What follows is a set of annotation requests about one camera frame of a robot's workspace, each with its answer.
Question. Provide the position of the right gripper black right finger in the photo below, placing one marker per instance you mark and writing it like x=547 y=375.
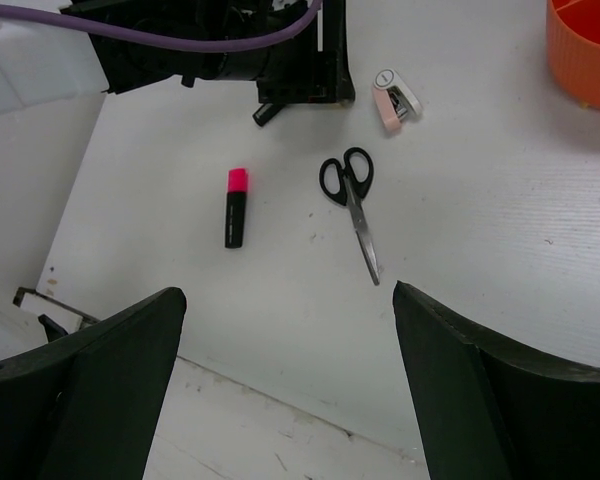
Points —
x=490 y=407

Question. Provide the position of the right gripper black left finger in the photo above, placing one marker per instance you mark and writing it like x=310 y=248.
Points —
x=86 y=406

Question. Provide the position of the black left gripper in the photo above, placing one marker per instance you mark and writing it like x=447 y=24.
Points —
x=264 y=41

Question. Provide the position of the pink capped black highlighter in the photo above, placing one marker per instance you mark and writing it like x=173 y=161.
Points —
x=235 y=212

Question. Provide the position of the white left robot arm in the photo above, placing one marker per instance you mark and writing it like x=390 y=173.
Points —
x=47 y=56

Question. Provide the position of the blue capped black highlighter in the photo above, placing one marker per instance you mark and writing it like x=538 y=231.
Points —
x=266 y=112

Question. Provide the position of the orange round desk organizer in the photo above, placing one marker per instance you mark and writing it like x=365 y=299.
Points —
x=573 y=48

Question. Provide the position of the black handled scissors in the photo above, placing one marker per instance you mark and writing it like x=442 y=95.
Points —
x=350 y=194

